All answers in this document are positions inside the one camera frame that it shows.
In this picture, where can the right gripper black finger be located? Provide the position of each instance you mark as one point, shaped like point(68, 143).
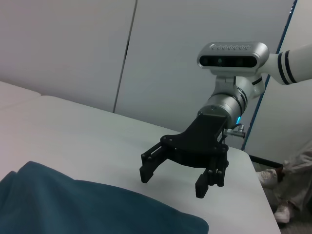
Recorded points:
point(201, 189)
point(146, 173)

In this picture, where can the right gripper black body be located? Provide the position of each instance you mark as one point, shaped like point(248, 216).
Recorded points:
point(202, 146)

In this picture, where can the teal blue printed t-shirt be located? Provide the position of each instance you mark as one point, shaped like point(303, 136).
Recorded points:
point(85, 207)

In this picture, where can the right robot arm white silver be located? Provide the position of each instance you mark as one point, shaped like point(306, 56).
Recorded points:
point(226, 104)

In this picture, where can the black skirting strip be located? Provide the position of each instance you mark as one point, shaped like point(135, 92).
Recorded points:
point(265, 161)

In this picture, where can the white sneaker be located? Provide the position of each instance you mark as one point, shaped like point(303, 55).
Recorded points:
point(267, 176)
point(282, 213)

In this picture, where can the beige trouser legs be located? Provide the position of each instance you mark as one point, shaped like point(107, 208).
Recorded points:
point(297, 175)

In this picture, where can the dark upright post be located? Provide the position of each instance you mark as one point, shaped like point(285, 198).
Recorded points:
point(258, 107)

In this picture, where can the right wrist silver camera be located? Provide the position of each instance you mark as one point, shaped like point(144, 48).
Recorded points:
point(234, 58)

